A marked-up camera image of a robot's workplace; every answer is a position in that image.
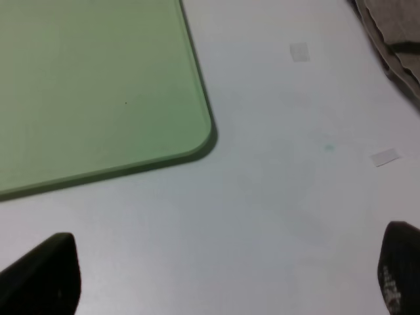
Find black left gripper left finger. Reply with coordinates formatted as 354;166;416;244
1;232;81;314

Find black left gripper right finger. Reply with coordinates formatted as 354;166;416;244
377;221;419;315

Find khaki shorts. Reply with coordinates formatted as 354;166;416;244
348;1;419;108

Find green plastic tray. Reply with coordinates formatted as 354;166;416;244
1;1;217;200

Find clear tape piece lower left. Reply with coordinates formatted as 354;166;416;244
371;148;400;167

